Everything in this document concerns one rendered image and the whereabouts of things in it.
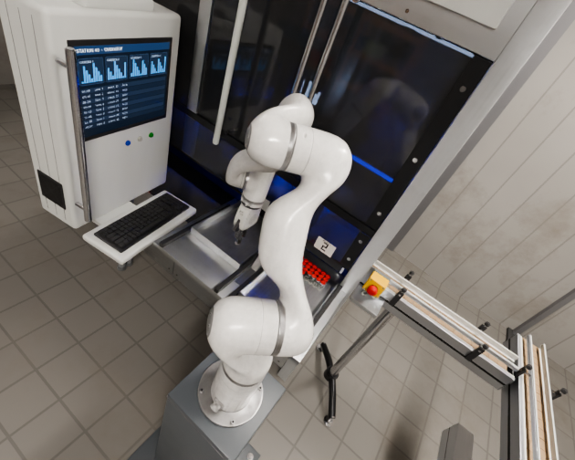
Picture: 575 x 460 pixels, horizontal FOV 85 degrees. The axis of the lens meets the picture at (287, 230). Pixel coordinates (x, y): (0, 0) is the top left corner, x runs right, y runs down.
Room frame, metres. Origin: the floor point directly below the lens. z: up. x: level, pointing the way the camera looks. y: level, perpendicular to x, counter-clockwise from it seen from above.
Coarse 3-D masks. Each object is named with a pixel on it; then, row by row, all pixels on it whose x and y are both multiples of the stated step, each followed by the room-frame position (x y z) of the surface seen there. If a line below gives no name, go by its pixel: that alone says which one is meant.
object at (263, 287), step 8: (264, 272) 0.85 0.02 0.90; (256, 280) 0.81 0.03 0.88; (264, 280) 0.83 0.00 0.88; (272, 280) 0.85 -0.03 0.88; (304, 280) 0.92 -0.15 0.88; (248, 288) 0.76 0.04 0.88; (256, 288) 0.78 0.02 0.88; (264, 288) 0.79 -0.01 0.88; (272, 288) 0.81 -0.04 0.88; (312, 288) 0.90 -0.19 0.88; (328, 288) 0.93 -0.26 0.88; (248, 296) 0.73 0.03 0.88; (256, 296) 0.75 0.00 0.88; (264, 296) 0.76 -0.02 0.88; (272, 296) 0.78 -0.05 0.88; (312, 296) 0.86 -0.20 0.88; (320, 296) 0.88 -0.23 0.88; (328, 296) 0.86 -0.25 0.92; (312, 304) 0.82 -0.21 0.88; (320, 304) 0.84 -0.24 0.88; (312, 312) 0.78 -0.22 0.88
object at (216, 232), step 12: (216, 216) 1.05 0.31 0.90; (228, 216) 1.09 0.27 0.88; (192, 228) 0.90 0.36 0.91; (204, 228) 0.96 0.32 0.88; (216, 228) 0.99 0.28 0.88; (228, 228) 1.02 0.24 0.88; (252, 228) 1.09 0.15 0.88; (204, 240) 0.88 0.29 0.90; (216, 240) 0.93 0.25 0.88; (228, 240) 0.95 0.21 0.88; (252, 240) 1.01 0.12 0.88; (216, 252) 0.86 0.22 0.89; (228, 252) 0.89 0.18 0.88; (240, 252) 0.92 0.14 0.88; (252, 252) 0.95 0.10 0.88; (240, 264) 0.83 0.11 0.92
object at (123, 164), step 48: (0, 0) 0.77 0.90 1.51; (48, 0) 0.81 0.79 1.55; (96, 0) 0.90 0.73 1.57; (144, 0) 1.07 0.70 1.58; (48, 48) 0.75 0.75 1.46; (96, 48) 0.87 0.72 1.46; (144, 48) 1.05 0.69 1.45; (48, 96) 0.75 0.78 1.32; (96, 96) 0.86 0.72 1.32; (144, 96) 1.06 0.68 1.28; (48, 144) 0.75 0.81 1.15; (96, 144) 0.86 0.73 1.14; (144, 144) 1.07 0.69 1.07; (48, 192) 0.76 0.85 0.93; (96, 192) 0.84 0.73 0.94; (144, 192) 1.09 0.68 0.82
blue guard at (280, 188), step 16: (176, 112) 1.28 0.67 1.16; (176, 128) 1.28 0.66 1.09; (192, 128) 1.25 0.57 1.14; (176, 144) 1.27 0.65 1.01; (192, 144) 1.24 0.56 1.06; (208, 144) 1.22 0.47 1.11; (224, 144) 1.19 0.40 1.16; (208, 160) 1.21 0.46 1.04; (224, 160) 1.19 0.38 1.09; (224, 176) 1.18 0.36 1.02; (272, 192) 1.10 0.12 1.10; (288, 192) 1.08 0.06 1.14; (320, 208) 1.04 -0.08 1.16; (320, 224) 1.03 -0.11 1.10; (336, 224) 1.01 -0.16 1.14; (336, 240) 1.00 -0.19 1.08; (352, 240) 0.98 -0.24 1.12; (336, 256) 0.99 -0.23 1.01
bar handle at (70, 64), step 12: (72, 48) 0.75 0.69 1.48; (60, 60) 0.75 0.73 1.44; (72, 60) 0.74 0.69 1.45; (72, 72) 0.74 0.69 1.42; (72, 84) 0.74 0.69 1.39; (72, 96) 0.74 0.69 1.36; (72, 108) 0.74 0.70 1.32; (84, 144) 0.75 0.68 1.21; (84, 156) 0.75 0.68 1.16; (84, 168) 0.75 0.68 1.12; (84, 180) 0.74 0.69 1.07; (84, 192) 0.74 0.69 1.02; (84, 204) 0.74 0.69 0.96; (84, 216) 0.74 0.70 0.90
